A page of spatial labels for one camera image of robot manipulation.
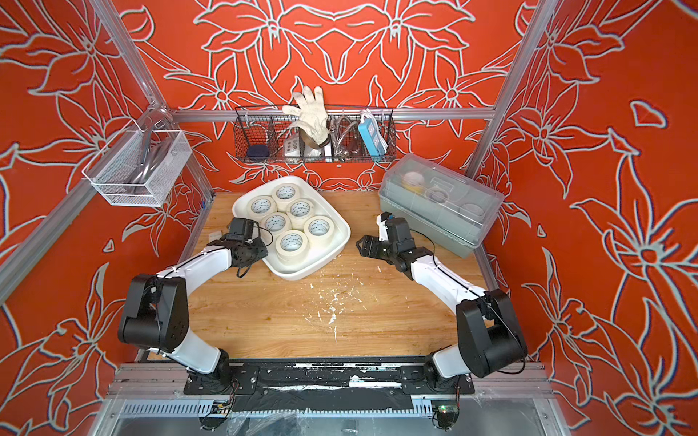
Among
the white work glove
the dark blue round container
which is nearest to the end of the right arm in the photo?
the white work glove

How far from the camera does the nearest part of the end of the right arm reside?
0.64m

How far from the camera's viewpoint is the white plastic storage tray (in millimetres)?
946

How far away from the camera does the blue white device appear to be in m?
0.86
